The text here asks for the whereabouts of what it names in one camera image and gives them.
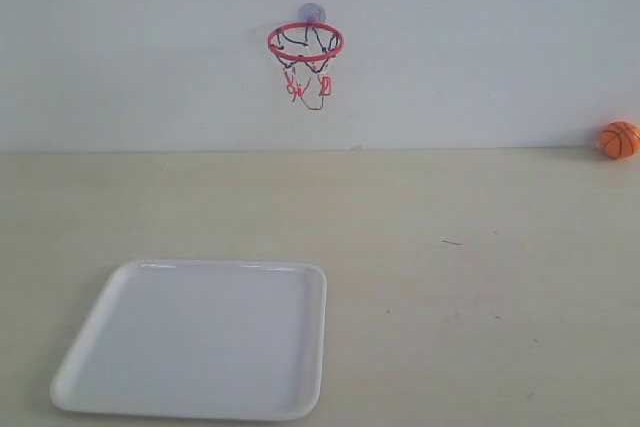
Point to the clear suction cup mount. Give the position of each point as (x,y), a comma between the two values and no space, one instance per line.
(311,13)

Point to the red mini basketball hoop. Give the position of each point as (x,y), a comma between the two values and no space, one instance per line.
(305,52)

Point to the white square plastic tray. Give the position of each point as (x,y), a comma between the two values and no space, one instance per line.
(198,339)

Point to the small orange toy basketball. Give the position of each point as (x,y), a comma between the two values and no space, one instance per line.
(619,140)

